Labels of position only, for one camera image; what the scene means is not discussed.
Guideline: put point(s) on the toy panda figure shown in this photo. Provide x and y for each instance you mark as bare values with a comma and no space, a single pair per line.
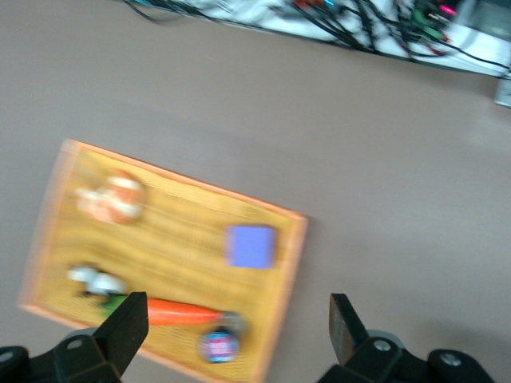
97,281

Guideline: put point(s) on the grey metal camera bracket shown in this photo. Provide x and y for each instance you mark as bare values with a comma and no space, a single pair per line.
504,91

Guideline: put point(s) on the toy croissant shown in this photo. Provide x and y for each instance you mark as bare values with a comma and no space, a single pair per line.
116,197

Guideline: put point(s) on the orange rimmed yellow wicker basket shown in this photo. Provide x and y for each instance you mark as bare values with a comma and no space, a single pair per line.
179,247

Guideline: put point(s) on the orange toy carrot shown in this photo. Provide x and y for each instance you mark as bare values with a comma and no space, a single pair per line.
179,313

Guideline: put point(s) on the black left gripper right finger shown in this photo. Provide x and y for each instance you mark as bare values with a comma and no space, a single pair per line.
351,339

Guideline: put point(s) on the purple cube block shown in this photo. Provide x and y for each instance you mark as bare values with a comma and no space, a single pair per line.
250,246

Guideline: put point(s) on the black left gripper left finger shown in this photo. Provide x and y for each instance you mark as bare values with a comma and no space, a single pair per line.
116,339

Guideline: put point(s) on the small jar with blue lid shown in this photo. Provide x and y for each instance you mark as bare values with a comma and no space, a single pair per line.
219,345

